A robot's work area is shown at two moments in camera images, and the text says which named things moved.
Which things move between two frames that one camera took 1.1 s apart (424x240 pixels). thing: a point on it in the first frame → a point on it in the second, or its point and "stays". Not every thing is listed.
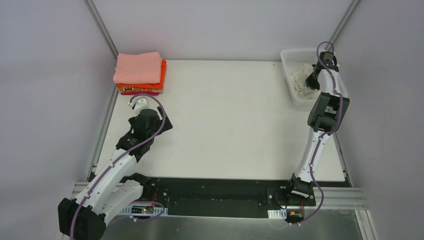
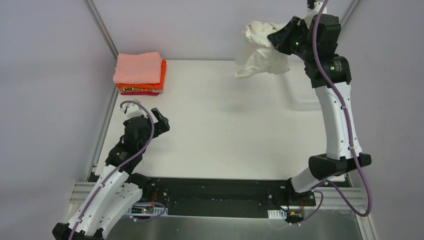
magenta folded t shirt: x=138 y=93 stays
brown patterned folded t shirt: x=135 y=89 stays
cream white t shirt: x=300 y=85 → x=266 y=58
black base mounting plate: x=221 y=197 stays
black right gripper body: x=315 y=77 → x=284 y=36
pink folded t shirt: x=142 y=68 stays
